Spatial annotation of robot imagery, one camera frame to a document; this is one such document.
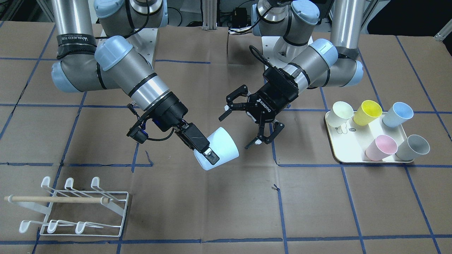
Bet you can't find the light blue plastic cup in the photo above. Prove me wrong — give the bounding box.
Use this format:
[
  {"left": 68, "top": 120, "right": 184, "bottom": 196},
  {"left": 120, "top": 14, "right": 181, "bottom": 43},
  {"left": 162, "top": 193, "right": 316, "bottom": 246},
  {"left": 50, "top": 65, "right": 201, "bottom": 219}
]
[{"left": 193, "top": 127, "right": 239, "bottom": 170}]

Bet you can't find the yellow plastic cup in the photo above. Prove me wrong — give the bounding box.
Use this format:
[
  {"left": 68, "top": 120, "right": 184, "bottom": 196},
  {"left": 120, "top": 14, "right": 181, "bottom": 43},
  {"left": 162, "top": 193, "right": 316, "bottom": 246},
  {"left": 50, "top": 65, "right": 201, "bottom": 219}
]
[{"left": 352, "top": 100, "right": 382, "bottom": 126}]

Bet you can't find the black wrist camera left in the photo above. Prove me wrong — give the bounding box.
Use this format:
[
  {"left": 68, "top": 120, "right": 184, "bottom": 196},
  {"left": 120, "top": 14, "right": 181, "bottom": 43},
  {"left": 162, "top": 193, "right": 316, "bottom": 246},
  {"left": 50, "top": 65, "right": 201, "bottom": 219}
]
[{"left": 263, "top": 67, "right": 298, "bottom": 102}]

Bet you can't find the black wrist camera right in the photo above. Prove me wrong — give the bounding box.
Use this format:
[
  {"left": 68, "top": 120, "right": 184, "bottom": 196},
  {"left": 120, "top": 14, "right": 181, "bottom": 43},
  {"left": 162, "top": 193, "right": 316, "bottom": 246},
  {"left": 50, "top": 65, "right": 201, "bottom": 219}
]
[{"left": 126, "top": 122, "right": 148, "bottom": 144}]

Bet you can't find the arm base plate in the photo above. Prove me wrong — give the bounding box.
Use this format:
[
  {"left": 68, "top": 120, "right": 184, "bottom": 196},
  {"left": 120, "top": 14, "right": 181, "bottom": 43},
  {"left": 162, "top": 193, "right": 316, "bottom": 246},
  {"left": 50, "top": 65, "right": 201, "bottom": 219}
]
[
  {"left": 97, "top": 28, "right": 158, "bottom": 71},
  {"left": 261, "top": 36, "right": 296, "bottom": 68}
]

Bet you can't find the pink plastic cup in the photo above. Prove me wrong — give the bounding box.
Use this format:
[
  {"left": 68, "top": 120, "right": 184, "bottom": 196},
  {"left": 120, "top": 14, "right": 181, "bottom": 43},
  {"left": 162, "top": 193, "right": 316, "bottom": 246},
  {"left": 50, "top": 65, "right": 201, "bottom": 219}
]
[{"left": 365, "top": 135, "right": 398, "bottom": 161}]

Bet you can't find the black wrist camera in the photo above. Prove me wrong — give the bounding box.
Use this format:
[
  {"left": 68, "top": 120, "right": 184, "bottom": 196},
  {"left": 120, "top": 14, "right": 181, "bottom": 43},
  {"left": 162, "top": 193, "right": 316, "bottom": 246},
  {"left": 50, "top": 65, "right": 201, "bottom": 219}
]
[
  {"left": 263, "top": 67, "right": 298, "bottom": 102},
  {"left": 126, "top": 122, "right": 148, "bottom": 144}
]

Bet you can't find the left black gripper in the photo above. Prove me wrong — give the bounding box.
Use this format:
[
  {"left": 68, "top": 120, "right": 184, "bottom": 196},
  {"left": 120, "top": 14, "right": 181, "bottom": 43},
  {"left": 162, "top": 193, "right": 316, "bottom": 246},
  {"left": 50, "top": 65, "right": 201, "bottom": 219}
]
[{"left": 218, "top": 81, "right": 290, "bottom": 149}]

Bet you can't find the white wire cup rack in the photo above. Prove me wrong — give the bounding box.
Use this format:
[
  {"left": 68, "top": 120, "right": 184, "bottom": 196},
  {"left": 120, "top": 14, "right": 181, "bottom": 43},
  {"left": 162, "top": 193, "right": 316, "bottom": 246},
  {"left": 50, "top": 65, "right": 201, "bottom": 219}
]
[{"left": 4, "top": 176, "right": 130, "bottom": 238}]

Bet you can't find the pale green plastic cup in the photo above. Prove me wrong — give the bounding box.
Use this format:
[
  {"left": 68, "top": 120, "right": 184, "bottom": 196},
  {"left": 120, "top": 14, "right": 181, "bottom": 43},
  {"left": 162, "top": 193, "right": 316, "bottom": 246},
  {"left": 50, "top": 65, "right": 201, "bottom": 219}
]
[{"left": 327, "top": 101, "right": 355, "bottom": 128}]

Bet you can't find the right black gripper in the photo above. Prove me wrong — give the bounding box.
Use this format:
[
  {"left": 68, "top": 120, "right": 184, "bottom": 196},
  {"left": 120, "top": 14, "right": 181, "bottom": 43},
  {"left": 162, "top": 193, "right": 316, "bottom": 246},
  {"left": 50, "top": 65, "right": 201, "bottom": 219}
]
[{"left": 144, "top": 93, "right": 220, "bottom": 165}]

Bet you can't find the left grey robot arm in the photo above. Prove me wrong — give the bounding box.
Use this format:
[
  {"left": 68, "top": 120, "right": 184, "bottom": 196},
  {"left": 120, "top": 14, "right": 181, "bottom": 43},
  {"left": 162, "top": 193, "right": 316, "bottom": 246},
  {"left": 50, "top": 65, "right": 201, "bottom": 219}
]
[{"left": 219, "top": 0, "right": 365, "bottom": 149}]

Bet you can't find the grey plastic cup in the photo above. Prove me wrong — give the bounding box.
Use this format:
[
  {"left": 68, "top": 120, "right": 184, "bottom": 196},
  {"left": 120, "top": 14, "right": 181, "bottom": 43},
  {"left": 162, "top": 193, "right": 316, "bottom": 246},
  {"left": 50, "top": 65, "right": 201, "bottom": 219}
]
[{"left": 396, "top": 134, "right": 430, "bottom": 161}]

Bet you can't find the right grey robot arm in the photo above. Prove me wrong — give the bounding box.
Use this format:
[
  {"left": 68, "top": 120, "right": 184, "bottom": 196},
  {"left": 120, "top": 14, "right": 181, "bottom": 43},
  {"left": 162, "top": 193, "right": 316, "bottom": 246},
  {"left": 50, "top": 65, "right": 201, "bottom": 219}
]
[{"left": 51, "top": 0, "right": 220, "bottom": 165}]

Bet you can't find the aluminium frame post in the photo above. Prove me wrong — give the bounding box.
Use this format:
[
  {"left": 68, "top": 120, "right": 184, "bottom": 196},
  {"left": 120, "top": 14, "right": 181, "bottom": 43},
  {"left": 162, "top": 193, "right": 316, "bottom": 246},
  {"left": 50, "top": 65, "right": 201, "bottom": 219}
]
[{"left": 201, "top": 0, "right": 218, "bottom": 30}]

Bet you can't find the cream plastic tray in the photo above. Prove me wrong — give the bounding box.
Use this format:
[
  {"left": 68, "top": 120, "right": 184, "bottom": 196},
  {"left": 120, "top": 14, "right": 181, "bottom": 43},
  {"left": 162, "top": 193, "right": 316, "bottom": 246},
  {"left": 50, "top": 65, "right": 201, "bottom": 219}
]
[{"left": 325, "top": 112, "right": 407, "bottom": 164}]

